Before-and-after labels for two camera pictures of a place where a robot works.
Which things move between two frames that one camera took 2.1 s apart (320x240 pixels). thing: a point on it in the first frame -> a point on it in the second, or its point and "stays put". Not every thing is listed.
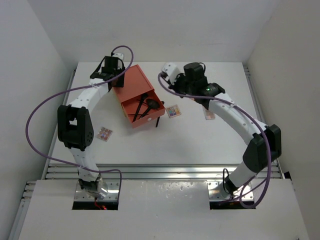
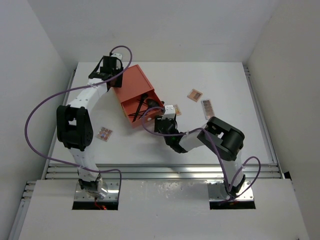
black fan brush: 151,103 stays put
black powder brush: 144,96 stays put
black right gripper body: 181,85 -> 158,119
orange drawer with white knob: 143,108 stays put
